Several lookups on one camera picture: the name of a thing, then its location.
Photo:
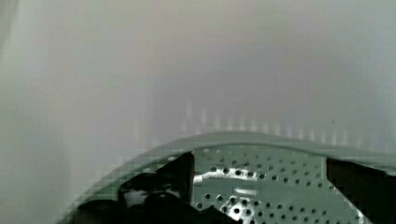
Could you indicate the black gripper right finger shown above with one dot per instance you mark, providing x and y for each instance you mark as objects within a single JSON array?
[{"x": 372, "y": 191}]

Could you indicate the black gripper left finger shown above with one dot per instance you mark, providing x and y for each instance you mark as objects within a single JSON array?
[{"x": 175, "y": 177}]

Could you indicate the green plastic strainer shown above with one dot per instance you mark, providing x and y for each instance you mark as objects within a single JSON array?
[{"x": 239, "y": 178}]

